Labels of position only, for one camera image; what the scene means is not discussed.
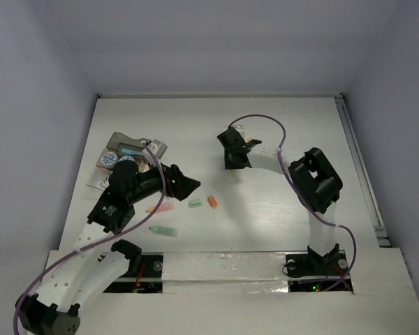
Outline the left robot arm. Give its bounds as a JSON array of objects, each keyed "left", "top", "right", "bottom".
[{"left": 13, "top": 161, "right": 201, "bottom": 334}]

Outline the blue pencil-shaped highlighter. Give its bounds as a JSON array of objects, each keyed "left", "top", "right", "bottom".
[{"left": 120, "top": 148, "right": 143, "bottom": 156}]

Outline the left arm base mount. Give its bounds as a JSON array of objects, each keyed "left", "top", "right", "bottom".
[{"left": 115, "top": 253, "right": 163, "bottom": 293}]

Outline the orange pencil-shaped highlighter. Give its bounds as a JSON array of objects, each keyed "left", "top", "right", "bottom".
[{"left": 146, "top": 202, "right": 175, "bottom": 213}]

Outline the clear plastic bin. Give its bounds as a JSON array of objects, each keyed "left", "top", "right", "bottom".
[{"left": 86, "top": 167, "right": 112, "bottom": 191}]

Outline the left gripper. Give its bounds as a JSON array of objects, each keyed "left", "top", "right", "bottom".
[{"left": 128, "top": 156, "right": 199, "bottom": 204}]

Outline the green cap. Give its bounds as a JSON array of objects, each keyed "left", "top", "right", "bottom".
[{"left": 189, "top": 199, "right": 202, "bottom": 208}]

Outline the green pencil-shaped highlighter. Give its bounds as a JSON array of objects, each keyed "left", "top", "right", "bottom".
[{"left": 149, "top": 225, "right": 179, "bottom": 237}]

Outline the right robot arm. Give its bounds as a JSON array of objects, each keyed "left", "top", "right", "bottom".
[{"left": 217, "top": 126, "right": 343, "bottom": 274}]

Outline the grey smoked plastic bin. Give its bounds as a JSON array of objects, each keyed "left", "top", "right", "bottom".
[{"left": 106, "top": 132, "right": 151, "bottom": 152}]

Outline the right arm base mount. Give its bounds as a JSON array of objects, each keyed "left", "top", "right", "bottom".
[{"left": 281, "top": 253, "right": 353, "bottom": 292}]

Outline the orange cap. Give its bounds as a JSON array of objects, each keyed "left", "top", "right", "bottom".
[{"left": 207, "top": 195, "right": 218, "bottom": 209}]

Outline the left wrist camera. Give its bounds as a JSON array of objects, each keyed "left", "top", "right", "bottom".
[{"left": 142, "top": 140, "right": 168, "bottom": 160}]

